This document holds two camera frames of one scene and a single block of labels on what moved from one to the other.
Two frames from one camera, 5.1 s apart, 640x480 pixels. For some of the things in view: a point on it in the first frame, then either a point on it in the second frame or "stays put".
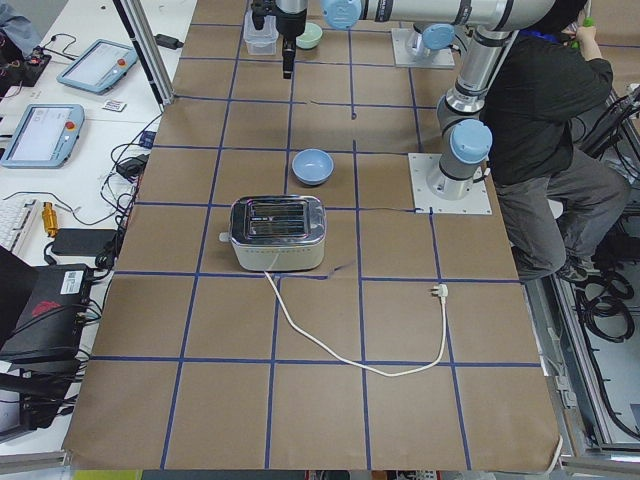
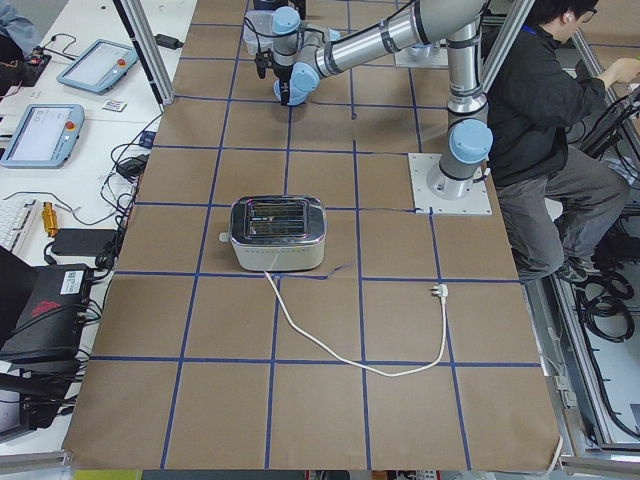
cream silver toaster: (277, 232) stays put
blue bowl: (312, 166) to (304, 81)
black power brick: (83, 241) stays put
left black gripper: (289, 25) to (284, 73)
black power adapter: (168, 42) stays put
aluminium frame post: (139, 26) stays put
